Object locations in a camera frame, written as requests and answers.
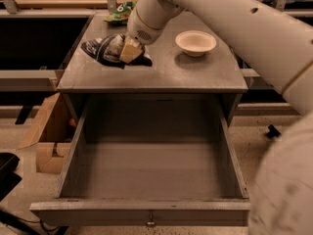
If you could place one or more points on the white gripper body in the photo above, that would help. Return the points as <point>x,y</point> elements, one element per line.
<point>141,28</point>

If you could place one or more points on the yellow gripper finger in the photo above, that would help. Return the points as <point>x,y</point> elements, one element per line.
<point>131,50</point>

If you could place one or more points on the blue chip bag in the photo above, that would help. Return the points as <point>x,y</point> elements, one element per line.
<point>106,51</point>

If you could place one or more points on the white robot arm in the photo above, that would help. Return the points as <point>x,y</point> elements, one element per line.
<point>280,49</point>

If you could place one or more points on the green chip bag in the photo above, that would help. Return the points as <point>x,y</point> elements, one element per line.
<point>121,14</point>

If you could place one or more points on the open grey top drawer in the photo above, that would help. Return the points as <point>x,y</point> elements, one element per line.
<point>130,159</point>

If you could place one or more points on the metal drawer knob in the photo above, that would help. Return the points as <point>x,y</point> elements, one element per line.
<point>151,222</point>

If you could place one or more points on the white paper bowl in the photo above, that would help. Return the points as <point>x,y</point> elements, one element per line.
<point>195,43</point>

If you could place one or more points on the grey cabinet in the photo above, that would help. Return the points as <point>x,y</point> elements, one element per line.
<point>172,71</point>

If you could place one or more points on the cardboard box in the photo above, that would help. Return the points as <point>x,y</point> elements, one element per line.
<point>50,134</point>

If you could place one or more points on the black stand leg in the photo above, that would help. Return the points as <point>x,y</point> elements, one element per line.
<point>272,132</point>

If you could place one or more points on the black object at left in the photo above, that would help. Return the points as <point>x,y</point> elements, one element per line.
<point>8,179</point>

